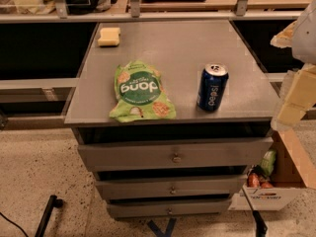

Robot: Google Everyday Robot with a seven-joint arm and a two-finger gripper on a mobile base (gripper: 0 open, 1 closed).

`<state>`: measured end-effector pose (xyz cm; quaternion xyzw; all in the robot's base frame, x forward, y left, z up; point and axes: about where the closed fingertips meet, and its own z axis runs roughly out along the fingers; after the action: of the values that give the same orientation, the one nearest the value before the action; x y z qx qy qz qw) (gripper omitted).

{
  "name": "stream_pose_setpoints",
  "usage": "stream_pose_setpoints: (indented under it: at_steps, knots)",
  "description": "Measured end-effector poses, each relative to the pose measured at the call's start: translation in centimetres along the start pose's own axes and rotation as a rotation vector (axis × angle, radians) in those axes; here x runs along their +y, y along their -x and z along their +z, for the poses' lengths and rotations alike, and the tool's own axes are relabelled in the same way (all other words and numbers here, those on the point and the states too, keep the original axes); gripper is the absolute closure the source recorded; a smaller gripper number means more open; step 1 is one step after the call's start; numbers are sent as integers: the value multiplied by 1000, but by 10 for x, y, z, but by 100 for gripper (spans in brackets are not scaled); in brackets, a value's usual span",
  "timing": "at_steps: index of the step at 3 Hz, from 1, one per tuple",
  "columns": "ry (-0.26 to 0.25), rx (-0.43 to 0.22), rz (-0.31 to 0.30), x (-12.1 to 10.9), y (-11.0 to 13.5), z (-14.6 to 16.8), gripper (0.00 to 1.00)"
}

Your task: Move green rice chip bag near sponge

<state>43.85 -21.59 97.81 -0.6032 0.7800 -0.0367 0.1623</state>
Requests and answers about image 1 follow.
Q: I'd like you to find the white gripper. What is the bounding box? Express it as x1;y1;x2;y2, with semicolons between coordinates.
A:
271;0;316;126

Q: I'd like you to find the green rice chip bag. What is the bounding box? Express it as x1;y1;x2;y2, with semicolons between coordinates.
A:
110;61;176;122

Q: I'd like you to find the green snack bag in box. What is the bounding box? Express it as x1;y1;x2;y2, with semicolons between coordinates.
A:
260;149;277;177

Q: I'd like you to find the yellow sponge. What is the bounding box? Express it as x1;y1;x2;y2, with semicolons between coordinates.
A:
98;28;120;46

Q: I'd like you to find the blue pepsi can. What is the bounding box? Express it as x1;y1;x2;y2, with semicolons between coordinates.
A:
197;63;229;112

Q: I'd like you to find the top grey drawer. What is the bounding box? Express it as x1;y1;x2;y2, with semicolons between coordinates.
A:
78;137;273;172

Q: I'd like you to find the grey drawer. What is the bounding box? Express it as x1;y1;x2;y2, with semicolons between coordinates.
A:
78;137;273;172
96;175;246;200
107;199;231;218

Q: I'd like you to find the cardboard box with snacks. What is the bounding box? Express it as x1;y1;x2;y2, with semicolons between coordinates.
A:
229;129;316;211

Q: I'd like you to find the orange snack in box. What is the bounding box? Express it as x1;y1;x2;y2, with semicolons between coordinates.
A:
247;173;273;189

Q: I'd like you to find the bottom grey drawer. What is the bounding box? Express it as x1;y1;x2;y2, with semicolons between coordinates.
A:
107;199;231;218

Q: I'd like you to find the grey drawer cabinet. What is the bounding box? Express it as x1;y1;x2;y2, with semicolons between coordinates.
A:
65;21;278;205

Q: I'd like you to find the middle grey drawer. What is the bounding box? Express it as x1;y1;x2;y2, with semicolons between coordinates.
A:
96;175;246;200

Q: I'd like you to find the black bar on floor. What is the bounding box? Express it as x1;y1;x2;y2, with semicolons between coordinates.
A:
35;195;63;237

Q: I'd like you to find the black tool handle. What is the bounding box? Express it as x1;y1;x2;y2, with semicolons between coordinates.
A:
242;188;268;237

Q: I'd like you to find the black cable on floor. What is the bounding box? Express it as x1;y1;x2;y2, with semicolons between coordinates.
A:
0;211;30;237

